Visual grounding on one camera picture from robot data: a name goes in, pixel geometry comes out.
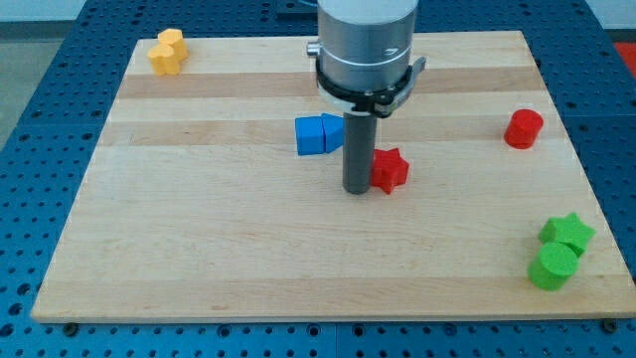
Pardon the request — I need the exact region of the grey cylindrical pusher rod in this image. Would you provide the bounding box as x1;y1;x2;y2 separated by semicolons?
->
343;113;378;195

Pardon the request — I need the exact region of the red star block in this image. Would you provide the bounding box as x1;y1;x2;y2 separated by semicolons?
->
371;148;409;194

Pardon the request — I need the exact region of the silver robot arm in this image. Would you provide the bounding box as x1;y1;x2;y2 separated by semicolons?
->
306;0;426;194

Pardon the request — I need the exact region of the green star block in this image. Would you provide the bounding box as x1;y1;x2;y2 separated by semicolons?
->
538;213;596;258

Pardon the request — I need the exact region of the blue pentagon block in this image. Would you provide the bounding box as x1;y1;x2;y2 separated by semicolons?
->
321;113;344;153

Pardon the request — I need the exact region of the blue cube block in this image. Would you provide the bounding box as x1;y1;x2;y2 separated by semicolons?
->
295;116;325;156

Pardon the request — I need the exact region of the red cylinder block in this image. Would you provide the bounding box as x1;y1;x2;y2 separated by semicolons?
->
504;108;544;149

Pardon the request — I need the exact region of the wooden board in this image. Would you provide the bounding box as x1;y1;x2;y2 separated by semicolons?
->
31;31;635;324

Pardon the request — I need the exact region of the yellow heart block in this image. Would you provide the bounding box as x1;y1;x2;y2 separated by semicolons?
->
147;44;181;76

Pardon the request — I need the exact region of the green cylinder block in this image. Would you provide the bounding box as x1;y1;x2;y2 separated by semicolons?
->
528;242;579;291

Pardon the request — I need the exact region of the black clamp ring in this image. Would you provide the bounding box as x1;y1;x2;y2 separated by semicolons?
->
314;56;428;119

